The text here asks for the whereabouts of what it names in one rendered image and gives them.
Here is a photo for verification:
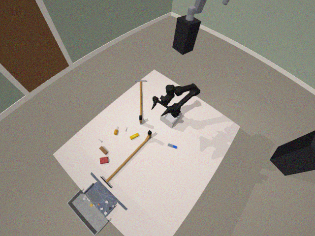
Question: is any red rectangular block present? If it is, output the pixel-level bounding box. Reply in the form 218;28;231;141
100;157;108;164

